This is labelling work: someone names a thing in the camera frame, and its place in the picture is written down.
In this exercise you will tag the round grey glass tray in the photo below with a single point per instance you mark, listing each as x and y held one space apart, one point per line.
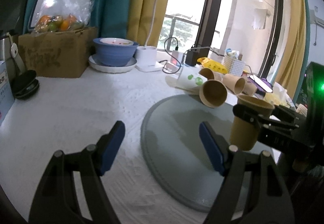
174 153

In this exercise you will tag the white tablet frame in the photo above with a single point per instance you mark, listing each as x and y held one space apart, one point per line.
82 8

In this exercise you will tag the yellow curtain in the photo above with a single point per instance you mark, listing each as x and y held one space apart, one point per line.
141 14
292 64

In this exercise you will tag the white cup green print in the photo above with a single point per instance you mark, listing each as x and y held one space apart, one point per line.
190 80

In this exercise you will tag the patterned brown cup rear left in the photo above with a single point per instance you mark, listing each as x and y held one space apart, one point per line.
210 74

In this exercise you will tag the blue bowl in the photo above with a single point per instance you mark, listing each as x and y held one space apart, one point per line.
112 55

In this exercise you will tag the yellow tissue pack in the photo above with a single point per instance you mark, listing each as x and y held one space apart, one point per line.
274 99

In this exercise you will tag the white smartphone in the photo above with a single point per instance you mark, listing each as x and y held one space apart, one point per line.
261 83

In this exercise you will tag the patterned brown cup on tray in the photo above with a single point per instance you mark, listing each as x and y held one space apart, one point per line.
213 93

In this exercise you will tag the white plate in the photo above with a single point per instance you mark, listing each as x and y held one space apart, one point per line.
98 66

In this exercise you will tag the pink inner bowl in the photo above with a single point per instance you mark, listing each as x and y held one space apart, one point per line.
116 41

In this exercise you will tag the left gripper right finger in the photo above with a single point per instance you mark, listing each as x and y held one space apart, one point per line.
252 191

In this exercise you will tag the brown paper cup far right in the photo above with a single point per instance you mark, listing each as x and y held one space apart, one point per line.
249 88

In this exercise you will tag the brown paper cup open front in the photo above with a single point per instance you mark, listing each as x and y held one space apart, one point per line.
234 83

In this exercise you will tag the plain brown paper cup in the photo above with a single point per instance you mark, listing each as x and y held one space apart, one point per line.
243 134

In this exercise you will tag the black power adapter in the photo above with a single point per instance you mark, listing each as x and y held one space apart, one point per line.
191 58

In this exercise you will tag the black round lid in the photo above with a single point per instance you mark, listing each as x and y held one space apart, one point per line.
25 85

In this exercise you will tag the white power strip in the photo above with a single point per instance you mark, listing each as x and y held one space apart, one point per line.
169 68

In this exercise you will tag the white charger plug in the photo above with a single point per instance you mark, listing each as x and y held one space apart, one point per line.
176 56

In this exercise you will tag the blue white carton box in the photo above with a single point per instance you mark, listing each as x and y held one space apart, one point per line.
6 96

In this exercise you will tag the white perforated basket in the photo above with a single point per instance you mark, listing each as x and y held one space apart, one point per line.
234 66

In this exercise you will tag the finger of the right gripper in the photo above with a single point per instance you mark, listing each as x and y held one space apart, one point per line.
287 115
247 114

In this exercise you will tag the bag of fruit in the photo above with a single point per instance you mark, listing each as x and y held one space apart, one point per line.
60 15

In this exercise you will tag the cardboard box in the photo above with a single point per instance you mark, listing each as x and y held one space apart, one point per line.
58 54

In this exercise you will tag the yellow curtain right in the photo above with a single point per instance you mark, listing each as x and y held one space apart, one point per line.
292 64

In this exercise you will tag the yellow curtain left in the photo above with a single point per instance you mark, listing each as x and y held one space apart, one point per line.
141 14

